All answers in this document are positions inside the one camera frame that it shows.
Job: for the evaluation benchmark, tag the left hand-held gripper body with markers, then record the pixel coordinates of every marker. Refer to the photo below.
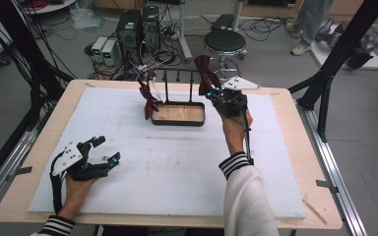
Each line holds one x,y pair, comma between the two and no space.
78,164

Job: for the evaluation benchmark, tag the black rack with wooden tray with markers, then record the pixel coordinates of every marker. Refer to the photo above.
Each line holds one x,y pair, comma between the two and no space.
177,113

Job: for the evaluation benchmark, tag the grey power supply unit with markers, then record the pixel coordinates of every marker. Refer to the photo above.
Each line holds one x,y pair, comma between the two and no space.
98,47
109,52

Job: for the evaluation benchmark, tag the black round stool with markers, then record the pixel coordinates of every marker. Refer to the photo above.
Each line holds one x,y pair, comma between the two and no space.
224,41

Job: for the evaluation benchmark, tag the plain dark red bow tie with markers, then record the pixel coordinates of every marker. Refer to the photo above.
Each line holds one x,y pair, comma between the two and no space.
206,77

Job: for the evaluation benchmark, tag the black flat stand base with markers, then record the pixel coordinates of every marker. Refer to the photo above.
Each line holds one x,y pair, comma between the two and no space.
222,21

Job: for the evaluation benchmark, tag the person's right hand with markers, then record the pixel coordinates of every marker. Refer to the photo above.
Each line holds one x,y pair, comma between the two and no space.
234,131

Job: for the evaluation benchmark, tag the grey metal bracket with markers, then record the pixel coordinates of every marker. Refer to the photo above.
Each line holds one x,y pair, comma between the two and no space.
19,171
326,186

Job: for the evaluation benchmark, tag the aluminium rail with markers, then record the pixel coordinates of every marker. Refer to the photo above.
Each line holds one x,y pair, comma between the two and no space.
338,183
13,157

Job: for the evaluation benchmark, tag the person's left hand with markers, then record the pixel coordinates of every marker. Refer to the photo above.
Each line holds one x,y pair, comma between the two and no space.
75,196

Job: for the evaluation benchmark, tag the grey desk leg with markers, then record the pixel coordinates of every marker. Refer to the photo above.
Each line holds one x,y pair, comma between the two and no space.
184,39
238,13

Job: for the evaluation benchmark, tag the white floor platform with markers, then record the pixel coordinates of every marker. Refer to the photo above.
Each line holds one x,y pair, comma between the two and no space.
321,55

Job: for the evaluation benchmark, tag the grey robot device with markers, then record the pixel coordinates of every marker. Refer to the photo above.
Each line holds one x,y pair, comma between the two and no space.
329,32

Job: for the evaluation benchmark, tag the round white table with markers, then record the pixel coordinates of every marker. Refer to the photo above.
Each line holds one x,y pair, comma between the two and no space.
49,6

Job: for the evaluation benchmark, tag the black computer tower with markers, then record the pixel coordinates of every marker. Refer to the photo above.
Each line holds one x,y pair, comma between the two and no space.
128,32
151,29

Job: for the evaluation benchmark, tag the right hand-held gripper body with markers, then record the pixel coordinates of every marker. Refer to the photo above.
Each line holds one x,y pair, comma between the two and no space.
231,101

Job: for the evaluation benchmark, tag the white foam board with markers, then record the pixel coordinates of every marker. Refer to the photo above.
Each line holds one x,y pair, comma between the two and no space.
144,183

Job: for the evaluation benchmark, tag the clear plastic bag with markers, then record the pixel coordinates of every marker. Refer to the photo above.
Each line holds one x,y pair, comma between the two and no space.
85,18

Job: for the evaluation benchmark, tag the striped red bow tie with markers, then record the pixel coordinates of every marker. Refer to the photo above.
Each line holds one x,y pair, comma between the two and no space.
150,101

